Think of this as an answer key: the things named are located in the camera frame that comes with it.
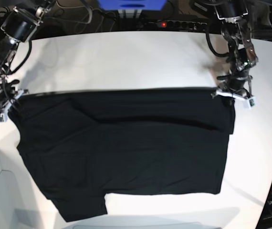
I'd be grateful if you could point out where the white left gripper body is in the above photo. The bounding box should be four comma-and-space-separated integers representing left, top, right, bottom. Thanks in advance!
211, 76, 256, 109

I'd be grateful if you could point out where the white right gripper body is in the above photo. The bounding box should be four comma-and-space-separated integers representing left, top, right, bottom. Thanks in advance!
0, 89, 29, 113

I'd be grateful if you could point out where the black T-shirt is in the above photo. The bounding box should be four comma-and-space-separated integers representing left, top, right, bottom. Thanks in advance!
9, 89, 235, 222

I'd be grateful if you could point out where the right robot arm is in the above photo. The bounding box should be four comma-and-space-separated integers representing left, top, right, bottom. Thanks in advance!
0, 0, 55, 123

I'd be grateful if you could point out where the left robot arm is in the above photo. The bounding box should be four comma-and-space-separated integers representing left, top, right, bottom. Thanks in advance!
202, 0, 258, 109

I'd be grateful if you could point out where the blue box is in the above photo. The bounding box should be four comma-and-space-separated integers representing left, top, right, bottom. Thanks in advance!
98, 0, 167, 10

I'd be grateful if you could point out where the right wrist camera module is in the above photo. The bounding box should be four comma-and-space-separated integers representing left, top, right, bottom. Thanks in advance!
0, 111, 8, 123

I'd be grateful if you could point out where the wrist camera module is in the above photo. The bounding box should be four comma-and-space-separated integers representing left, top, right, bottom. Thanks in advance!
242, 96, 256, 109
0, 111, 8, 123

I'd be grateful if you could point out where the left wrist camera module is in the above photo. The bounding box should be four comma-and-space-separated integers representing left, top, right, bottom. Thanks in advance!
242, 96, 256, 109

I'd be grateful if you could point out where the white power strip red switch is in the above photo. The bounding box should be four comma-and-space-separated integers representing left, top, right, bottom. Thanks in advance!
144, 20, 207, 32

